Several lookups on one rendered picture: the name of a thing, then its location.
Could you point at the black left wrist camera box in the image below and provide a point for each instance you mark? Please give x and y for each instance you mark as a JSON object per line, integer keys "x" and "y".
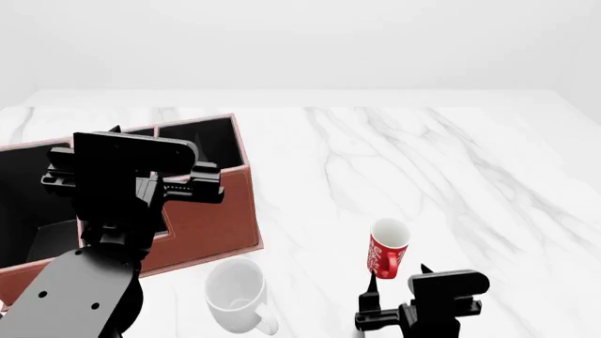
{"x": 136, "y": 151}

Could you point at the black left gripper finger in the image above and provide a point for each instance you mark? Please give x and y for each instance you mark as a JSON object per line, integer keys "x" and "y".
{"x": 57, "y": 177}
{"x": 206, "y": 184}

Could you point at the white ceramic mug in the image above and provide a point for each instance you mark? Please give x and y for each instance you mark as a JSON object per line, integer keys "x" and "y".
{"x": 226, "y": 316}

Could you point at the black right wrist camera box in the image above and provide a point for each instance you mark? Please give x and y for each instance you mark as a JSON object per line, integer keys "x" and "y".
{"x": 451, "y": 283}

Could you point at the red mug white pattern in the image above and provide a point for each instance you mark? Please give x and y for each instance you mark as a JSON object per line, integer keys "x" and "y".
{"x": 376, "y": 254}

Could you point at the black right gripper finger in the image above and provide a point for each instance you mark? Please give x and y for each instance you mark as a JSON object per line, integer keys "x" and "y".
{"x": 372, "y": 299}
{"x": 475, "y": 306}

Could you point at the brown leather caddy black interior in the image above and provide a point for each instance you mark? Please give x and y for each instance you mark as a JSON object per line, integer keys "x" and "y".
{"x": 209, "y": 220}

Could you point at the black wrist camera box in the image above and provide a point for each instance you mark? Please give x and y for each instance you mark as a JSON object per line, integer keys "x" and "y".
{"x": 136, "y": 151}
{"x": 451, "y": 283}

